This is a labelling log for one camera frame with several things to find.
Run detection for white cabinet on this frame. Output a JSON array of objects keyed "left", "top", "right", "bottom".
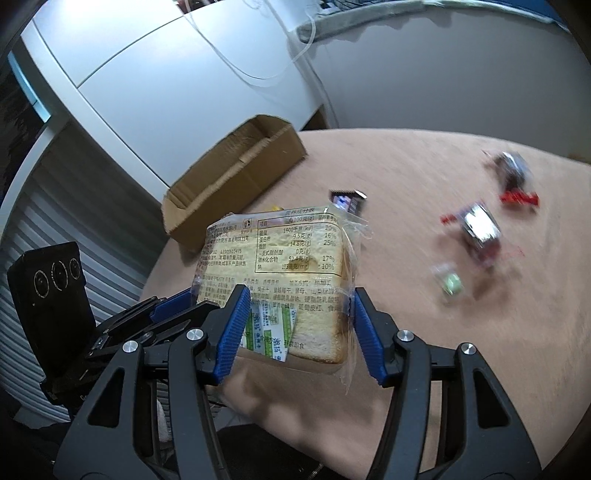
[{"left": 21, "top": 1, "right": 322, "bottom": 199}]

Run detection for grey window sill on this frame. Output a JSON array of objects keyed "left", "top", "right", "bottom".
[{"left": 294, "top": 1, "right": 570, "bottom": 43}]

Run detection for white cable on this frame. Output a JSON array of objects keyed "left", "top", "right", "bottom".
[{"left": 184, "top": 0, "right": 320, "bottom": 89}]

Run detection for red dark snack packet near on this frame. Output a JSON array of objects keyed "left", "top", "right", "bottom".
[{"left": 440, "top": 201, "right": 524, "bottom": 269}]

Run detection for cardboard box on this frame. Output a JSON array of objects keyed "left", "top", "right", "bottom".
[{"left": 161, "top": 115, "right": 307, "bottom": 250}]

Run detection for packaged bread slices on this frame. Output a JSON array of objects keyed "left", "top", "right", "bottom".
[{"left": 191, "top": 205, "right": 372, "bottom": 385}]

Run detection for red dark snack packet far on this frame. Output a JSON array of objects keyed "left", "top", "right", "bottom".
[{"left": 486, "top": 151, "right": 540, "bottom": 208}]

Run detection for red dark snack packet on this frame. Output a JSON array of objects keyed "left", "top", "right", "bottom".
[
  {"left": 486, "top": 151, "right": 540, "bottom": 208},
  {"left": 440, "top": 201, "right": 524, "bottom": 269}
]

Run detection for small green candy in clear wrap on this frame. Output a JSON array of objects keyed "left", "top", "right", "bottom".
[{"left": 431, "top": 263, "right": 464, "bottom": 298}]

